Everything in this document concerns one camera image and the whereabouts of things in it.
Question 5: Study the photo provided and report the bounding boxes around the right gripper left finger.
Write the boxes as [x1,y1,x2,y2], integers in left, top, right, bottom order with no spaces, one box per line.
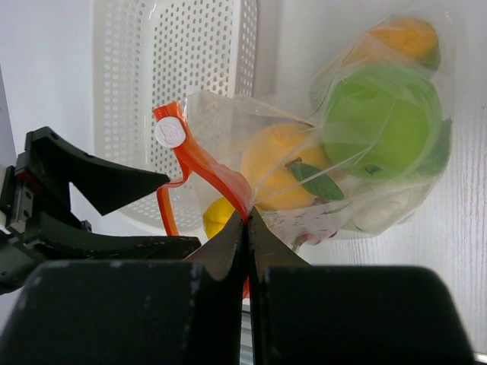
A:
[1,214,244,364]

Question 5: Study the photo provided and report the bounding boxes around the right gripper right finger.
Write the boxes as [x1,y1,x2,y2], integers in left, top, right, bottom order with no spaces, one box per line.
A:
[247,211,474,364]

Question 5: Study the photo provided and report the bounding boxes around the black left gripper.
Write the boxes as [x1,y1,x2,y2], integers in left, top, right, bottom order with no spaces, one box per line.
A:
[1,127,201,295]

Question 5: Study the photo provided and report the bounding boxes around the red grape bunch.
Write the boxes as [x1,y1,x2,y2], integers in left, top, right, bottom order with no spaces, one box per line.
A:
[261,201,353,247]

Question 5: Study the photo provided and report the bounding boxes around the yellow bell pepper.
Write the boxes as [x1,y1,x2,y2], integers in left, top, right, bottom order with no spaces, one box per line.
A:
[202,197,234,240]

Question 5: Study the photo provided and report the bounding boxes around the orange peach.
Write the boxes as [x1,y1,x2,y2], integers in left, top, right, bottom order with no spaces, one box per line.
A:
[240,122,345,211]

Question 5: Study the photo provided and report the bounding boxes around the clear orange zip bag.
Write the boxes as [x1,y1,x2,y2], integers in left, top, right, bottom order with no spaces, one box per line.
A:
[151,0,457,300]

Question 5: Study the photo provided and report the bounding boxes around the green apple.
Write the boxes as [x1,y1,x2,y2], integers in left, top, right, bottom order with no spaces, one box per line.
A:
[323,64,443,179]

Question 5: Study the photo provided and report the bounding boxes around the yellow green mango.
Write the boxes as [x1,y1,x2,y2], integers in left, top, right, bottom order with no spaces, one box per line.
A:
[343,17,441,71]

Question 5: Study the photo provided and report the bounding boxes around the white perforated plastic basket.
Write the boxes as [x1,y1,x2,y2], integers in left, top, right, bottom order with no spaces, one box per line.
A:
[92,0,275,235]

